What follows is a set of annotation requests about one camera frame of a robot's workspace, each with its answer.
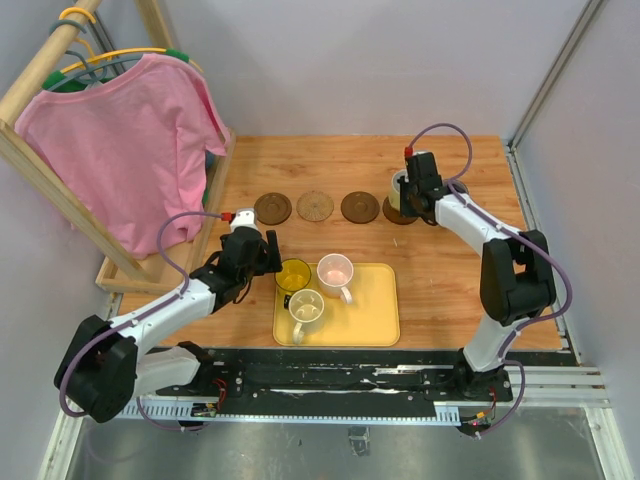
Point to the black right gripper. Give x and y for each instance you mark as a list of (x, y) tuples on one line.
[(405, 209)]

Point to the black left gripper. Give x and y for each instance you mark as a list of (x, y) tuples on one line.
[(269, 261)]

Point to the yellow transparent cup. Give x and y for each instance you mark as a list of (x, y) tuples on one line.
[(294, 276)]

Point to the white mug green handle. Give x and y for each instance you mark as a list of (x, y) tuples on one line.
[(395, 190)]

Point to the dark brown coaster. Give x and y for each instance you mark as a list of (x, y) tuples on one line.
[(394, 216), (273, 208), (360, 207)]

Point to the pink mug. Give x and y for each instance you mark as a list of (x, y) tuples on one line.
[(335, 273)]

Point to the light woven rattan coaster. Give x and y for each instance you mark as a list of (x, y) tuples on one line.
[(314, 206)]

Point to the purple transparent cup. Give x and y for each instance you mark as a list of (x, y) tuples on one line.
[(460, 186)]

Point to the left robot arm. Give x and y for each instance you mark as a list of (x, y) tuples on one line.
[(109, 363)]

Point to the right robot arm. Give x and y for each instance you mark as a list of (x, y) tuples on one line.
[(516, 279)]

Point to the beige smiley mug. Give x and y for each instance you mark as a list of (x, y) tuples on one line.
[(306, 307)]

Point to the yellow plastic tray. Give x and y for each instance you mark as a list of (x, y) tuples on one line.
[(372, 320)]

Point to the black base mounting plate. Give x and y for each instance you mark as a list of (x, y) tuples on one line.
[(303, 382)]

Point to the pink t-shirt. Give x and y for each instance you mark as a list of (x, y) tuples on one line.
[(133, 149)]

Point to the grey clothes hanger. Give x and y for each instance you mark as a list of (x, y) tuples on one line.
[(89, 73)]

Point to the yellow clothes hanger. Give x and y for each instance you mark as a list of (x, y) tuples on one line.
[(152, 14)]

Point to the wooden hanging rod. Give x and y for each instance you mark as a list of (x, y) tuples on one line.
[(28, 83)]

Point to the wooden clothes rack frame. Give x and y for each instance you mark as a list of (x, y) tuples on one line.
[(157, 273)]

